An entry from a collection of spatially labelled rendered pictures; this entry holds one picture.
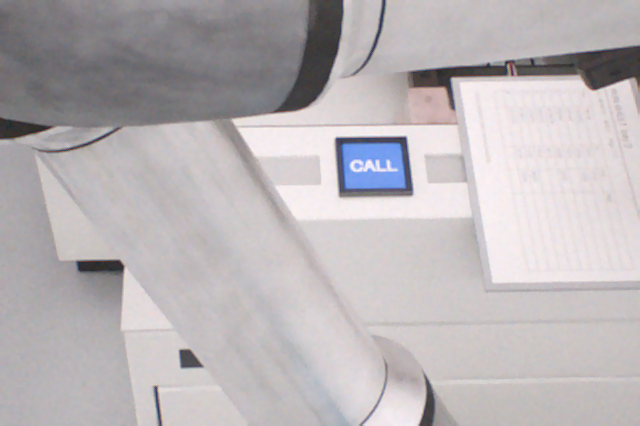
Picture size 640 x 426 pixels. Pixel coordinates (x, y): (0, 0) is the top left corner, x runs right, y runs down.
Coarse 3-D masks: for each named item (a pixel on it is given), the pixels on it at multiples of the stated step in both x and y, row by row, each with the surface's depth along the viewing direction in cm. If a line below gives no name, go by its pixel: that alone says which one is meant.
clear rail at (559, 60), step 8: (544, 56) 109; (552, 56) 109; (560, 56) 110; (568, 56) 110; (472, 64) 109; (480, 64) 109; (488, 64) 109; (496, 64) 109; (504, 64) 109; (520, 64) 110; (528, 64) 110; (536, 64) 110; (544, 64) 110; (552, 64) 110; (560, 64) 110; (568, 64) 110
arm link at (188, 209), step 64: (0, 128) 53; (64, 128) 52; (128, 128) 54; (192, 128) 56; (128, 192) 56; (192, 192) 57; (256, 192) 60; (128, 256) 60; (192, 256) 59; (256, 256) 60; (192, 320) 62; (256, 320) 62; (320, 320) 64; (256, 384) 64; (320, 384) 65; (384, 384) 69
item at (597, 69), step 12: (612, 48) 84; (624, 48) 83; (636, 48) 83; (576, 60) 85; (588, 60) 84; (600, 60) 84; (612, 60) 83; (624, 60) 83; (636, 60) 83; (588, 72) 84; (600, 72) 84; (612, 72) 84; (624, 72) 84; (636, 72) 84; (588, 84) 86; (600, 84) 85; (612, 84) 85
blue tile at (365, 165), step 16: (352, 144) 94; (368, 144) 94; (384, 144) 94; (400, 144) 94; (352, 160) 93; (368, 160) 93; (384, 160) 93; (400, 160) 93; (352, 176) 92; (368, 176) 92; (384, 176) 92; (400, 176) 92
